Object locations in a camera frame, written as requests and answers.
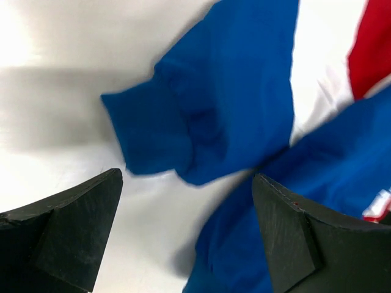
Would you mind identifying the red white blue jacket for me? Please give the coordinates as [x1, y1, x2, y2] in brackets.
[101, 1, 390, 292]

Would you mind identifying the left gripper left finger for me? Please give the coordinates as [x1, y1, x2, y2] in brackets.
[1, 168, 123, 292]

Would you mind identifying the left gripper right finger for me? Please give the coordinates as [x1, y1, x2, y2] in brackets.
[252, 175, 390, 292]

